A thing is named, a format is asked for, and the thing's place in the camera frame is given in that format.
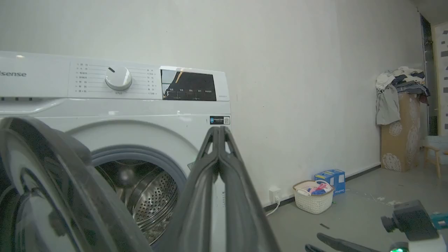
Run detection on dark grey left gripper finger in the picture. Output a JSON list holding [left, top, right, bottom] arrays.
[[153, 127, 221, 252], [218, 126, 281, 252]]

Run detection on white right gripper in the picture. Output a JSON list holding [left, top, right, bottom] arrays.
[[316, 232, 448, 252]]

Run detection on round dark washing machine door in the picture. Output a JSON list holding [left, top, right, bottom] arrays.
[[0, 117, 152, 252]]

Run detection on white front-load washing machine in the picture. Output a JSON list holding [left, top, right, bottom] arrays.
[[0, 51, 232, 252]]

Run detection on cream plastic laundry basket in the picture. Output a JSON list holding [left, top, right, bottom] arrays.
[[293, 180, 335, 215]]

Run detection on perforated steel drum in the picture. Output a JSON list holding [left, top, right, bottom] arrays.
[[95, 160, 179, 245]]

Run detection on colourful clothes in basket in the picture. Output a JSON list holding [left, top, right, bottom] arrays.
[[297, 183, 332, 196]]

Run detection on white paper floor scraps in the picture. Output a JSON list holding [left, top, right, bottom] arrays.
[[376, 197, 404, 206]]

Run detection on blue cardboard box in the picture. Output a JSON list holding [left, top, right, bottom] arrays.
[[314, 169, 346, 196]]

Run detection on tall brown cardboard box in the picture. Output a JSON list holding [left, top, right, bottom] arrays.
[[380, 93, 421, 172]]

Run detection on black display panel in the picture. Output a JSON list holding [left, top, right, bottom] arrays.
[[161, 69, 217, 102]]

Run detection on wooden stool with pale cushion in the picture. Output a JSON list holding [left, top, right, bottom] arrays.
[[421, 135, 448, 180]]

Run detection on white round control dial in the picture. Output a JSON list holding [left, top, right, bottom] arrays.
[[105, 66, 133, 91]]

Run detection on pile of mixed clothes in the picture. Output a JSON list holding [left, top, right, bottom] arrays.
[[376, 66, 431, 126]]

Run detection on white board with grey patches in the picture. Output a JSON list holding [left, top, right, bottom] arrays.
[[433, 22, 448, 137]]

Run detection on white power cable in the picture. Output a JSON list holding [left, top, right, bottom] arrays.
[[265, 199, 280, 216]]

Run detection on black wrist camera block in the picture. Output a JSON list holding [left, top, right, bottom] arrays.
[[380, 200, 439, 242]]

